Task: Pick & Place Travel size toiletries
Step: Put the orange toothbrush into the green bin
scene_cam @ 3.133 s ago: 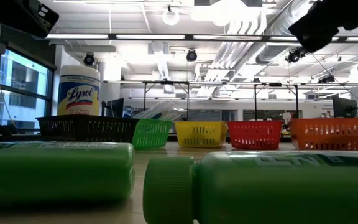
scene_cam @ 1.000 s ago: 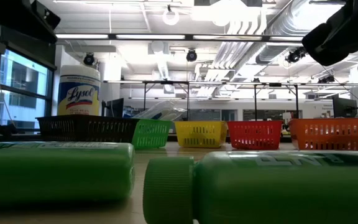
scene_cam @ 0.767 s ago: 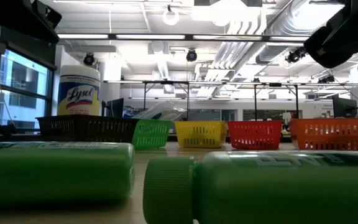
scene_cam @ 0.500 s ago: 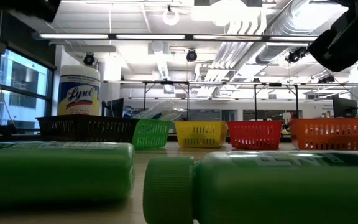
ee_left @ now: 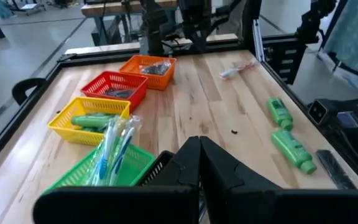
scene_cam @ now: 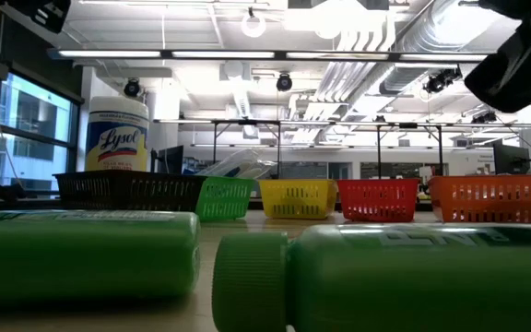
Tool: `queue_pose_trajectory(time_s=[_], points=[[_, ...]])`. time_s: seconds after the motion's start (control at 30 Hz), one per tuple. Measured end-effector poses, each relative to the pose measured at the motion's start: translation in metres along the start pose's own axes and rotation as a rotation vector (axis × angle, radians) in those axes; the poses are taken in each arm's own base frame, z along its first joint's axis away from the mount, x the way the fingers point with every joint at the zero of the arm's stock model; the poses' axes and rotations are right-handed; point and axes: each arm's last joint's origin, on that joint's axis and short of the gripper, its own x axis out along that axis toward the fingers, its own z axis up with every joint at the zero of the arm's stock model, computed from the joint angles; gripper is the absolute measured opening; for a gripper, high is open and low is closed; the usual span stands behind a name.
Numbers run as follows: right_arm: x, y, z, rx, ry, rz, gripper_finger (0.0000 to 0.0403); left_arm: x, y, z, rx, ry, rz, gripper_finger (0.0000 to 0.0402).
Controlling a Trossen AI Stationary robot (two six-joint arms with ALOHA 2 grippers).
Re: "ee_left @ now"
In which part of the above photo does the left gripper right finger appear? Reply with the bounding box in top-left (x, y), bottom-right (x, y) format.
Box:
top-left (200, 136), bottom-right (358, 224)

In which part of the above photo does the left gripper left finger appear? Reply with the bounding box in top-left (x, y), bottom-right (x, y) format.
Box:
top-left (32, 135), bottom-right (202, 224)

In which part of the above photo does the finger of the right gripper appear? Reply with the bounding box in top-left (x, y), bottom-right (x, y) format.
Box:
top-left (191, 32), bottom-right (200, 52)
top-left (199, 32), bottom-right (208, 52)

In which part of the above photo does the red white toothbrush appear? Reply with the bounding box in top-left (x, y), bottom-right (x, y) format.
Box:
top-left (218, 58), bottom-right (257, 80)

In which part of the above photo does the black plastic basket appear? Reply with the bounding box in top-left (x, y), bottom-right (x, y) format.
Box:
top-left (138, 150), bottom-right (208, 224)

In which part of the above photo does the green plastic basket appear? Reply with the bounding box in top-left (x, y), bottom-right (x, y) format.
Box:
top-left (44, 142), bottom-right (157, 195)

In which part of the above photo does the orange plastic basket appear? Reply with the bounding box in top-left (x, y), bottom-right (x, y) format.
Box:
top-left (119, 55), bottom-right (178, 91)

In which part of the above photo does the wooden background workbench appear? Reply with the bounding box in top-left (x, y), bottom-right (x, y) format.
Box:
top-left (80, 0), bottom-right (180, 47)

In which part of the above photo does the red plastic basket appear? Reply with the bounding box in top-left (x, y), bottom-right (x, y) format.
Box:
top-left (80, 70), bottom-right (149, 113)

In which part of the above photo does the yellow plastic basket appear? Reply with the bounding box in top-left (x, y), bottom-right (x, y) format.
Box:
top-left (47, 96), bottom-right (132, 146)

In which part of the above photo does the dark lit phone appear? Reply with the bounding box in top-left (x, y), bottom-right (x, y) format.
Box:
top-left (336, 111), bottom-right (358, 129)

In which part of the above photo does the person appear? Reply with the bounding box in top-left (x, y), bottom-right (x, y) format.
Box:
top-left (320, 0), bottom-right (358, 103)

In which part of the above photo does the silver metal bracket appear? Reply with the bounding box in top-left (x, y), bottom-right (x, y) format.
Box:
top-left (252, 18), bottom-right (265, 62)

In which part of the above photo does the black table-level camera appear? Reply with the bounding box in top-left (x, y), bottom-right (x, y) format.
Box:
top-left (308, 99), bottom-right (331, 127)

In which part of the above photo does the black curved frame handle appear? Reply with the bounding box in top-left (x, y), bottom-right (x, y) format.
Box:
top-left (12, 77), bottom-right (48, 106)

